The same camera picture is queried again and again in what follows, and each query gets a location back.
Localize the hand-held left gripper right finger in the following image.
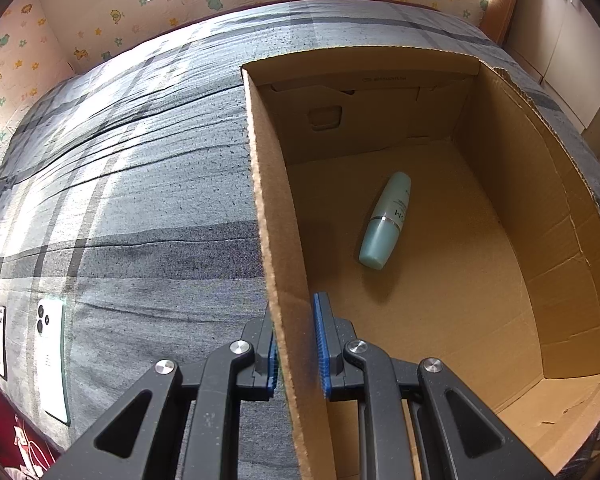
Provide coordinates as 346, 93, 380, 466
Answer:
312, 291, 556, 480

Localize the brown cardboard box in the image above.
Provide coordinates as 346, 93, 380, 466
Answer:
241, 47, 600, 480

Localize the white cabinet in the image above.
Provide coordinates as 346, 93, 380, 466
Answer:
505, 0, 600, 171

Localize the grey plaid bed sheet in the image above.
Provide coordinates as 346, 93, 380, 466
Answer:
0, 0, 600, 480

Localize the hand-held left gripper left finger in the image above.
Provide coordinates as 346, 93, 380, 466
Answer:
44, 310, 281, 480

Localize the red patterned cloth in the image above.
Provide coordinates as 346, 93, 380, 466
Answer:
0, 375, 63, 480

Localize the orange curtain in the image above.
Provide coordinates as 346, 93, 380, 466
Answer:
480, 0, 528, 46

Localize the teal cosmetic bottle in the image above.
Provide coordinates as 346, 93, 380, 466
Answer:
358, 171, 412, 271

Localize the white smartphone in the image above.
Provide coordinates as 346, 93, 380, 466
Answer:
35, 298, 72, 427

